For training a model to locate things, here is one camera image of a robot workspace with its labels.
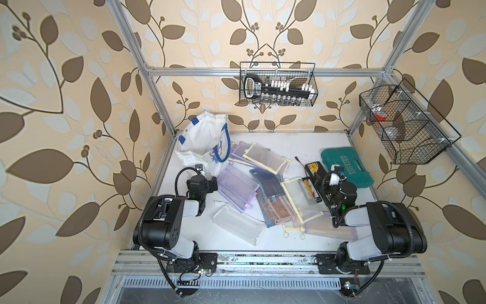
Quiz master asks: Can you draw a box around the purple mesh pencil pouch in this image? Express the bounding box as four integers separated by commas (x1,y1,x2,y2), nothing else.
217,165,260,212

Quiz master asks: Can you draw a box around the white canvas tote bag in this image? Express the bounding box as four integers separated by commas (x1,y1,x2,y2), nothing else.
175,111,231,177

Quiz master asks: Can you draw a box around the clear white pencil pouch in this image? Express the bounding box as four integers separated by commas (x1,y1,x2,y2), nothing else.
213,203,267,246

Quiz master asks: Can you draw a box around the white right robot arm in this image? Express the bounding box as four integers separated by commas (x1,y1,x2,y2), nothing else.
318,169,428,274

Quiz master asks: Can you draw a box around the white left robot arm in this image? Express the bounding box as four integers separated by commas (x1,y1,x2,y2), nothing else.
133,174,218,274

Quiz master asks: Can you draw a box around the yellow trimmed mesh pouch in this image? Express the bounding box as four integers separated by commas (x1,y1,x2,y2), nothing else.
280,177,324,225

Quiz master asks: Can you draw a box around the purple pouch front right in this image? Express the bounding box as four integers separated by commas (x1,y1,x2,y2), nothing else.
305,212,358,241

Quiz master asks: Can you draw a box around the purple pouch rear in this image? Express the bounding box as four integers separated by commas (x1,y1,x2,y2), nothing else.
229,141,255,167

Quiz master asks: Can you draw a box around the yellow trimmed pouch rear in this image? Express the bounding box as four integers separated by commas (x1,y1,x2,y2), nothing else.
242,143,291,175

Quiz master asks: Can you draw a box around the black yellow battery pack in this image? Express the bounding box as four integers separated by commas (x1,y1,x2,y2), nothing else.
304,162,334,204

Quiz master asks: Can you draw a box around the green plastic tool case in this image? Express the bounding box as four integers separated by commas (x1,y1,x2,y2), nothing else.
321,147,374,189

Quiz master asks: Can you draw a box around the red item in basket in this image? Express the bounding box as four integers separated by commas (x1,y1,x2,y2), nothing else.
371,106,388,122

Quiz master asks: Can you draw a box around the black socket tool set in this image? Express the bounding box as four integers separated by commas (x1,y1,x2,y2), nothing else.
240,73,318,101

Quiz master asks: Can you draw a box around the right wall wire basket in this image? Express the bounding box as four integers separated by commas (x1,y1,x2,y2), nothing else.
359,79,461,165

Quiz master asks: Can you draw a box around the wall wire basket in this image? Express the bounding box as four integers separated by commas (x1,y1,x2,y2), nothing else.
239,61,318,107
359,79,461,165

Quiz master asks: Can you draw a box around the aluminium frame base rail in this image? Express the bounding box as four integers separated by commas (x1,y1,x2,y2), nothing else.
111,250,428,291

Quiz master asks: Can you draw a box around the back wall wire basket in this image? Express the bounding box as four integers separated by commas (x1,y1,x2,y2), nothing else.
239,61,318,107

